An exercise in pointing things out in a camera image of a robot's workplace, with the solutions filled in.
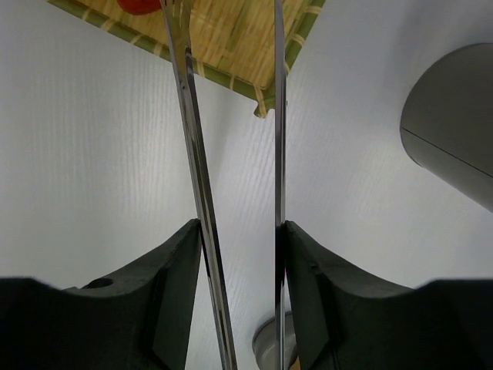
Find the grey cylindrical lunch container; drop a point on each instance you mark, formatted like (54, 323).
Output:
(446, 121)

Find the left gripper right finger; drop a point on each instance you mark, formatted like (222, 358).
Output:
(347, 318)

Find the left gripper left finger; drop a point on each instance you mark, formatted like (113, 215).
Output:
(137, 317)

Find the grey round lid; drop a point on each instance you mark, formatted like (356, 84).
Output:
(263, 344)

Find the bamboo mat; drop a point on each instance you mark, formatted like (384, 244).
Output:
(232, 41)

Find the red tomato toy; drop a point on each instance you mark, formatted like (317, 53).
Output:
(138, 4)

